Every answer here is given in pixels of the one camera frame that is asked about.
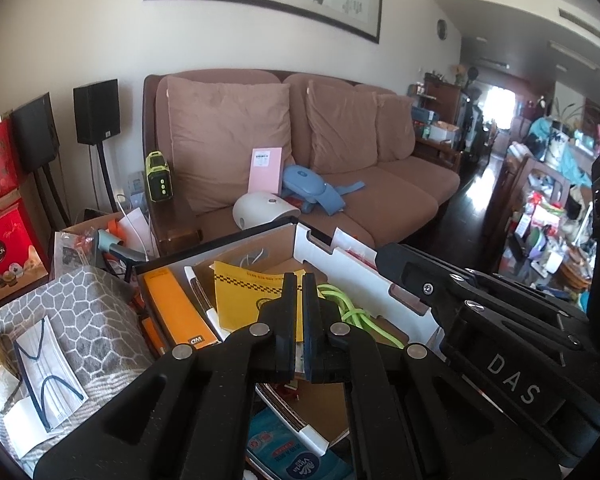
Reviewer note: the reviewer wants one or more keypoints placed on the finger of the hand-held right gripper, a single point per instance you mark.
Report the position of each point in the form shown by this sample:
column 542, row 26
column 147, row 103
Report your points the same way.
column 415, row 275
column 530, row 302

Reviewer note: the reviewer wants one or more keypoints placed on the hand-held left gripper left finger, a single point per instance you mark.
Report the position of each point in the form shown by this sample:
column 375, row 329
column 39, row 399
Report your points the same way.
column 287, row 320

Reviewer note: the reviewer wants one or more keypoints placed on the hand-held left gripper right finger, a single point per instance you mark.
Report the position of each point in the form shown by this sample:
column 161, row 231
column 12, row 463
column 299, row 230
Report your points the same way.
column 312, row 320

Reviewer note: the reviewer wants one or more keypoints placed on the yellow booklet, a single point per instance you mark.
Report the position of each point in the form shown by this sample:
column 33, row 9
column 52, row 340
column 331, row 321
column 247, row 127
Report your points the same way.
column 250, row 290

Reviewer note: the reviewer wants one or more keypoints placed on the white cardboard box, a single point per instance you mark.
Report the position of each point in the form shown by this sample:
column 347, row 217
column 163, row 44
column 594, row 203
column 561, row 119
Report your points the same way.
column 320, row 250

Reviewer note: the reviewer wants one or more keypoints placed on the face mask pack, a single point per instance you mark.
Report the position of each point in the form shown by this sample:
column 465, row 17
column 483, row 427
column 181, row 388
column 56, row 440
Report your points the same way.
column 45, row 375

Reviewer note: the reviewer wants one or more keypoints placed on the cluttered dining table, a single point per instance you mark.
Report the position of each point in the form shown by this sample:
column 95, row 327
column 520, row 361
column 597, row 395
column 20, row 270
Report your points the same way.
column 555, row 240

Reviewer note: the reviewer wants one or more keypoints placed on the white pouch red label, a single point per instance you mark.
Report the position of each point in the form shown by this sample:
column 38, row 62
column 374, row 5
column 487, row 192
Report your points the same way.
column 345, row 245

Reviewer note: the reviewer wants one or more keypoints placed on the brown sofa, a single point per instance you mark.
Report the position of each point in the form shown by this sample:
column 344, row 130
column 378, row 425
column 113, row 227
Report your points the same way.
column 395, row 185

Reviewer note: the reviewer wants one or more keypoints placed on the white dome lamp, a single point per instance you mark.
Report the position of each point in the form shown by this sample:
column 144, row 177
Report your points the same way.
column 260, row 210

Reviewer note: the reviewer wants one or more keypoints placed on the orange white box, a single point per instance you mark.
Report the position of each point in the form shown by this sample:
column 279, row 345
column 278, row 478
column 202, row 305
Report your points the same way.
column 175, row 305

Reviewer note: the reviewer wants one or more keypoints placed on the blue wet wipes pack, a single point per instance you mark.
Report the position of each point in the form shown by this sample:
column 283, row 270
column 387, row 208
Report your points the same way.
column 290, row 455

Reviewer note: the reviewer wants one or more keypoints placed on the blue massager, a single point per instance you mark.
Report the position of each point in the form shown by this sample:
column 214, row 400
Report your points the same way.
column 305, row 182

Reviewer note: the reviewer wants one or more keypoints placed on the small brown cushion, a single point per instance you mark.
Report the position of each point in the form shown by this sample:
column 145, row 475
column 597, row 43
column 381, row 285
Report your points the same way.
column 395, row 127

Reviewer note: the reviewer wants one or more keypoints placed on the pink flat box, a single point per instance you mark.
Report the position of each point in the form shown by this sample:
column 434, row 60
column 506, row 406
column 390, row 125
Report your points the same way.
column 265, row 170

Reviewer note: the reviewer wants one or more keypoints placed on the medium brown cushion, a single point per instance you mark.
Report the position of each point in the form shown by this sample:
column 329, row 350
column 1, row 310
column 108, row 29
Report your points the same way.
column 342, row 130

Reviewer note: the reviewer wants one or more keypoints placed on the white document paper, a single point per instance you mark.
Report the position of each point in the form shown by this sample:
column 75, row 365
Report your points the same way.
column 135, row 230

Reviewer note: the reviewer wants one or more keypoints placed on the wooden cabinet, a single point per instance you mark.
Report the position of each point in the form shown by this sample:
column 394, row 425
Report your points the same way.
column 440, row 95

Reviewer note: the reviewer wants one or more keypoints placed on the large brown cushion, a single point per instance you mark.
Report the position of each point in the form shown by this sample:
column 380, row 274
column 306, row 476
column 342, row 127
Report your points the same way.
column 225, row 145

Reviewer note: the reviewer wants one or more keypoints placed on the green black portable device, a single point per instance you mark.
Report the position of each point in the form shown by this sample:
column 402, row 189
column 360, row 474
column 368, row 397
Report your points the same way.
column 159, row 180

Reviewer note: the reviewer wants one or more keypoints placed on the grey white patterned blanket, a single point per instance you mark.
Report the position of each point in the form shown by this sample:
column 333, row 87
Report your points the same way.
column 95, row 310

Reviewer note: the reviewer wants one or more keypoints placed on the teal hair dryer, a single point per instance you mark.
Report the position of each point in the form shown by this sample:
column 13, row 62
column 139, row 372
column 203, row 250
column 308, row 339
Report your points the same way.
column 107, row 240

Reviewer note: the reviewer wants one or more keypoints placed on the blue white carton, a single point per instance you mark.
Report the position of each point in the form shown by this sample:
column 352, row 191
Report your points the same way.
column 137, row 185

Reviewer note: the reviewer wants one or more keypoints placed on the clear plastic bag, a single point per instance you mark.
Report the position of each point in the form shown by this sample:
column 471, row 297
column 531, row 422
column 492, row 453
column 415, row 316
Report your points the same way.
column 75, row 255

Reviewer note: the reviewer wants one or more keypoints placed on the brown floor carton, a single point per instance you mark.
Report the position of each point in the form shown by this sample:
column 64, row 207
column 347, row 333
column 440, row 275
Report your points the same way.
column 80, row 222

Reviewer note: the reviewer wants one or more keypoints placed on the black speaker stand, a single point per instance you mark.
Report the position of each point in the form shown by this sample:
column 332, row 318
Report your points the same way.
column 105, row 175
column 55, row 200

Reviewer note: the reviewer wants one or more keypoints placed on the black loudspeaker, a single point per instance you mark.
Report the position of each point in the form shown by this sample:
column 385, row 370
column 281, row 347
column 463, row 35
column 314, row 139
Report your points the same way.
column 35, row 130
column 96, row 110

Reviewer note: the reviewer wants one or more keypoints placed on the red gift box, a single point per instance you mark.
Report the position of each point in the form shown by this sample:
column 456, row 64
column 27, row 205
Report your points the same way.
column 10, row 255

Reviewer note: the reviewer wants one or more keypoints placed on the round wall clock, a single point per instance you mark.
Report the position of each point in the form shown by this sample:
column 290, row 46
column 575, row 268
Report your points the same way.
column 442, row 28

